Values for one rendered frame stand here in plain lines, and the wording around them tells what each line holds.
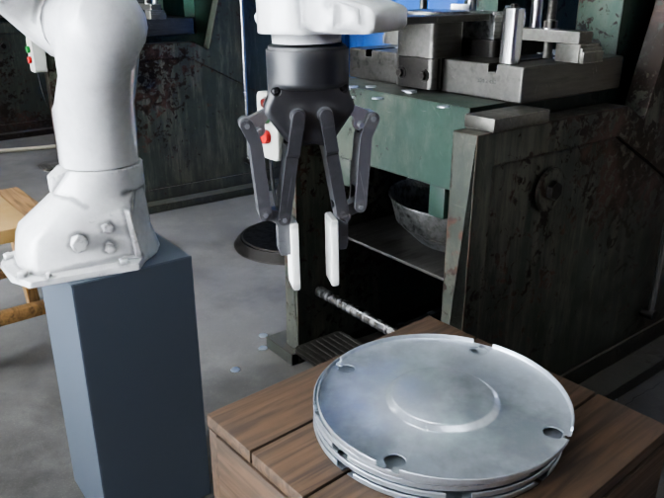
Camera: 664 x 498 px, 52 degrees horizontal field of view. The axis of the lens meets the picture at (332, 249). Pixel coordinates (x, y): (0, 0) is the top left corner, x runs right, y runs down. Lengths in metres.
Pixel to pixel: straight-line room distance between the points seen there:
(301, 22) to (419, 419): 0.43
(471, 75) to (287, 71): 0.68
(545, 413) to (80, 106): 0.70
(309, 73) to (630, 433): 0.55
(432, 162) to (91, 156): 0.57
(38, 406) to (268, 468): 0.90
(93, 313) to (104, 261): 0.08
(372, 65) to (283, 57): 0.84
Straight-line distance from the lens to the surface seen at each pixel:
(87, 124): 0.99
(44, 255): 1.01
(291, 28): 0.60
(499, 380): 0.86
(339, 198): 0.66
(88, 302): 1.01
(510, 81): 1.20
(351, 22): 0.58
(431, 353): 0.90
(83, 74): 0.95
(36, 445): 1.49
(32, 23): 1.03
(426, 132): 1.22
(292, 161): 0.64
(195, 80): 2.76
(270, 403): 0.87
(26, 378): 1.71
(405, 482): 0.72
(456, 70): 1.28
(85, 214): 1.01
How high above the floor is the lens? 0.84
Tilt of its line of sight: 22 degrees down
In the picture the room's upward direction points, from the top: straight up
